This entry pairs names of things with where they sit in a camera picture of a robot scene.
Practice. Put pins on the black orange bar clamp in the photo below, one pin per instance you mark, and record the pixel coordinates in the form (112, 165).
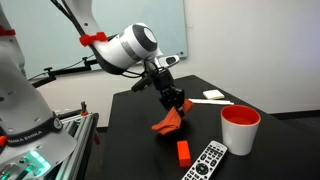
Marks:
(84, 111)

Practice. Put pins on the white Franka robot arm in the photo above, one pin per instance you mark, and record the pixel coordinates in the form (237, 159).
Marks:
(126, 46)

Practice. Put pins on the white mug orange inside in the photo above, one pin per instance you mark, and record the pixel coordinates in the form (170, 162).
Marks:
(238, 138)

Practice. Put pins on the white remote control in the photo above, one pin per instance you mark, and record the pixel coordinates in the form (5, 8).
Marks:
(206, 161)

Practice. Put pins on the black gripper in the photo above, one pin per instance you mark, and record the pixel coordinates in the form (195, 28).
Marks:
(165, 81)

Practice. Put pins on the white sponge pad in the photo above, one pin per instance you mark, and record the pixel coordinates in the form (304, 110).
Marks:
(213, 94)

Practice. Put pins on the aluminium frame rail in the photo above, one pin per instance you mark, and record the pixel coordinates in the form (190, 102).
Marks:
(80, 140)

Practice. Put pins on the white stick orange tip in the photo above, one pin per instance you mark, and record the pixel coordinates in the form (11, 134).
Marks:
(210, 101)

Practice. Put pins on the pale glass whiteboard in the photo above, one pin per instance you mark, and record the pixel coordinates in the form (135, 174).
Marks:
(166, 20)

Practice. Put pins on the orange cloth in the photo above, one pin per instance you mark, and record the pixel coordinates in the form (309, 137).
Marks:
(170, 123)

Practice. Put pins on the orange rectangular block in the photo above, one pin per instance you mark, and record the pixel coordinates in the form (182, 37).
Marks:
(184, 153)

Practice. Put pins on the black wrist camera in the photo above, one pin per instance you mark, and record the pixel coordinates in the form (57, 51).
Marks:
(141, 84)

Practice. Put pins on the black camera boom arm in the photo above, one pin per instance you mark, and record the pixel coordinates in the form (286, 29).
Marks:
(66, 70)

